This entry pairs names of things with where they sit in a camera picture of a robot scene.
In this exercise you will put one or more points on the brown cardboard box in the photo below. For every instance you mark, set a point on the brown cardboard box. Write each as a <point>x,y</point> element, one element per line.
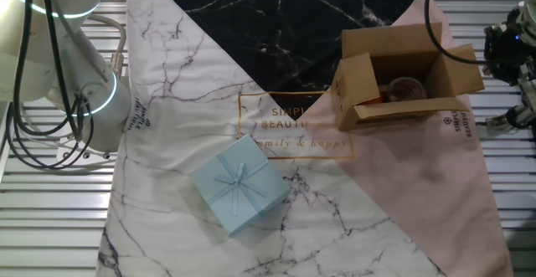
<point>398,38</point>

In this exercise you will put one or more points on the small orange basketball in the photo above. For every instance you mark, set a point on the small orange basketball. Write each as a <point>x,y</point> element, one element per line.
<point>377,100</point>

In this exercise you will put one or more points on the marble pattern tablecloth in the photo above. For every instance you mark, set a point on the marble pattern tablecloth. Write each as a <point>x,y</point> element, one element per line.
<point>188,101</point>

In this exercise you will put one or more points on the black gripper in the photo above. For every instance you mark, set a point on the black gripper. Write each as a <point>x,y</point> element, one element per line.
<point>504,51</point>

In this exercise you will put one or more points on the small silver camera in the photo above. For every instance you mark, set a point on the small silver camera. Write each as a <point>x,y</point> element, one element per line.
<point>531,97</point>

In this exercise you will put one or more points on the light blue gift box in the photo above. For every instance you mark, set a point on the light blue gift box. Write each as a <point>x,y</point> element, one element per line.
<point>238,185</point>

